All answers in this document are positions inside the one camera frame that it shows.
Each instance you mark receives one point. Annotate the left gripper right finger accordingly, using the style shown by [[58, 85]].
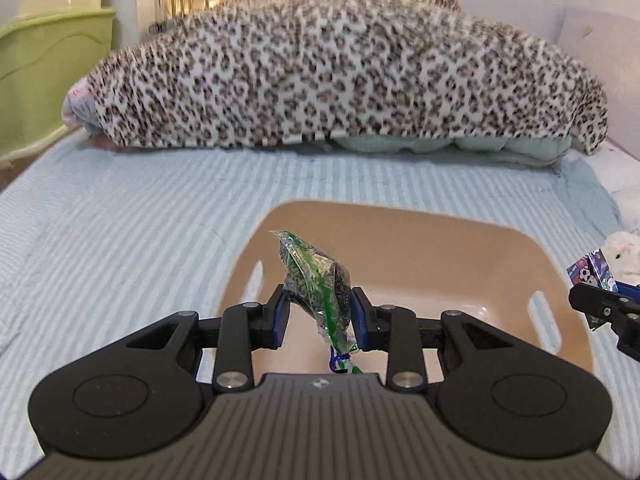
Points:
[[399, 333]]

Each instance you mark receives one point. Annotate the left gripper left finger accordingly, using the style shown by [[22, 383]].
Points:
[[243, 329]]

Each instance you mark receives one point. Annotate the blue white tissue pack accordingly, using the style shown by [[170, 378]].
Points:
[[592, 269]]

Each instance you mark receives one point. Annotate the light blue striped bedspread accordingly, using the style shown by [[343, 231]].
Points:
[[96, 244]]

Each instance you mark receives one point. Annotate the white plush toy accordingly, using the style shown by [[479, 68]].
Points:
[[621, 251]]

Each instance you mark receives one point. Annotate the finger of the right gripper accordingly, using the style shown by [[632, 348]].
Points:
[[600, 306], [630, 291]]

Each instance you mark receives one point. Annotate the pale pink headboard panel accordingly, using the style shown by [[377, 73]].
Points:
[[610, 45]]

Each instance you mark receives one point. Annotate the leopard print blanket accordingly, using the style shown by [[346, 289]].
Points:
[[276, 72]]

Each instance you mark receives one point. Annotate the beige plastic basket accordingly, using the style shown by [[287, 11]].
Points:
[[428, 263]]

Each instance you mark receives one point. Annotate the green foil candy wrapper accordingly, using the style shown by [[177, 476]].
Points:
[[321, 286]]

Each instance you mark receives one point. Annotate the pink floral pillow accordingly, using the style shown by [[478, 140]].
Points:
[[79, 108]]

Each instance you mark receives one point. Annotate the teal folded quilt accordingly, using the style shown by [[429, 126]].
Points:
[[530, 152]]

